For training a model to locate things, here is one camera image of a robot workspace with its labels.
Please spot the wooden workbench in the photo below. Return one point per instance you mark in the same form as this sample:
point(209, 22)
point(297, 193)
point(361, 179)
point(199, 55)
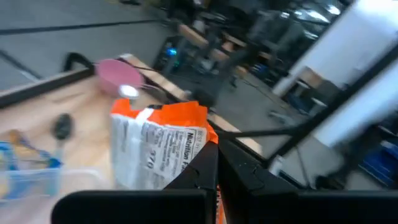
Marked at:
point(192, 35)

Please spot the orange chicken ramen packet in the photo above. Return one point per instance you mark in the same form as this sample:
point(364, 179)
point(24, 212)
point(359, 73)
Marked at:
point(155, 149)

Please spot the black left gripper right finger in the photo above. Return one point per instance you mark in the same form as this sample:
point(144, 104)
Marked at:
point(280, 208)

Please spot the black arched bracket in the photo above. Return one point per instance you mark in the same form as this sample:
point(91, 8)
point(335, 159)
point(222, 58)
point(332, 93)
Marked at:
point(77, 55)

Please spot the small white-capped bottle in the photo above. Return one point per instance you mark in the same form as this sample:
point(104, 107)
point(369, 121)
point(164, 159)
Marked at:
point(129, 91)

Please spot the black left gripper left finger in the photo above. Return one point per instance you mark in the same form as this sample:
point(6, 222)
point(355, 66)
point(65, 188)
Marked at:
point(140, 208)

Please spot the blue soy sauce ramen packet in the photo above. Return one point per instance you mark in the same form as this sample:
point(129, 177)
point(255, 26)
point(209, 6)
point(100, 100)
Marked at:
point(18, 155)

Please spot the black aluminium table frame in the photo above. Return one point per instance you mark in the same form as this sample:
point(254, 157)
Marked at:
point(37, 88)

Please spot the clear plastic container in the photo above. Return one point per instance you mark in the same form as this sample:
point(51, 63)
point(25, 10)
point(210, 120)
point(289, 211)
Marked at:
point(149, 90)
point(77, 186)

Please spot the white metal bracket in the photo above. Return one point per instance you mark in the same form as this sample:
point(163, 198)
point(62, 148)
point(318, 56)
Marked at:
point(275, 165)

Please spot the black computer tower blue lights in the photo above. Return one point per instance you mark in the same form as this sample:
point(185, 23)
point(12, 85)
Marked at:
point(170, 51)

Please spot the pink plastic bowl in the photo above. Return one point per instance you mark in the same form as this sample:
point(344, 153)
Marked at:
point(115, 74)

